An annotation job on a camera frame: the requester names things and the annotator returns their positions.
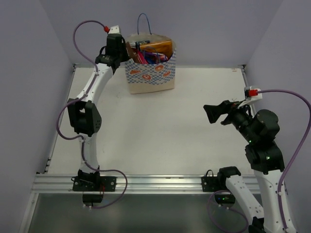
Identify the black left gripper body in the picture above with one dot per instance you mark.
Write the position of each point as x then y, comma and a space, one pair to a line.
124, 52

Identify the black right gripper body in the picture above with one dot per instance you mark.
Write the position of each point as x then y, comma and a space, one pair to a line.
240, 119

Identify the blue checkered paper bag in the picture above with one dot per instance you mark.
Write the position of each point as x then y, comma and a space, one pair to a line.
149, 78

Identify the orange snack packet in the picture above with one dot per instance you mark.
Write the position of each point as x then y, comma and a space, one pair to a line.
164, 47

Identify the purple candy packet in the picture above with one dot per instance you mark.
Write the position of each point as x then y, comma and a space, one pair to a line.
155, 58

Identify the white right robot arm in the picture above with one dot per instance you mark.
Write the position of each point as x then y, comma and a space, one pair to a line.
272, 215

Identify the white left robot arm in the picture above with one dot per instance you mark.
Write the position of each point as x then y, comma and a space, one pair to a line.
86, 120

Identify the brown snack packet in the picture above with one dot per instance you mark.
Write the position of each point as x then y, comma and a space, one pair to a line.
131, 53

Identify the blue white snack packet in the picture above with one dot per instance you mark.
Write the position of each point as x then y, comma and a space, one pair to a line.
137, 44

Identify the pink snack packet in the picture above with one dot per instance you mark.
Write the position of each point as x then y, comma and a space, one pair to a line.
140, 57

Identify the black right controller box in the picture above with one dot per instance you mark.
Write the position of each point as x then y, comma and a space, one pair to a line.
225, 198

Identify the black controller box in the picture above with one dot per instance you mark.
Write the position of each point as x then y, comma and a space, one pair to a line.
225, 198
91, 199

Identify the black left controller box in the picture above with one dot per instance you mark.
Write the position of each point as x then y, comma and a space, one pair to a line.
91, 199

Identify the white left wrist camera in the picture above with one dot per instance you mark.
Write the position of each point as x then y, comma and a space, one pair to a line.
114, 30

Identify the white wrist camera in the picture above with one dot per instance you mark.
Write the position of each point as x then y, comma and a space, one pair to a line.
252, 95
114, 30

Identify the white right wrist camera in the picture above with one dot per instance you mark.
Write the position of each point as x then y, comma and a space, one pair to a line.
252, 95

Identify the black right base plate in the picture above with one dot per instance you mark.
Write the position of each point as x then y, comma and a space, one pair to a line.
210, 182

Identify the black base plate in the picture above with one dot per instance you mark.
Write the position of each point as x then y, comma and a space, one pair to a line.
210, 182
100, 184

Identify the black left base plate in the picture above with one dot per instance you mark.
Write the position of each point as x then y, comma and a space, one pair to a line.
100, 184

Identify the aluminium mounting rail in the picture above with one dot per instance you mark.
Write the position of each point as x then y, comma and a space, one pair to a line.
137, 184

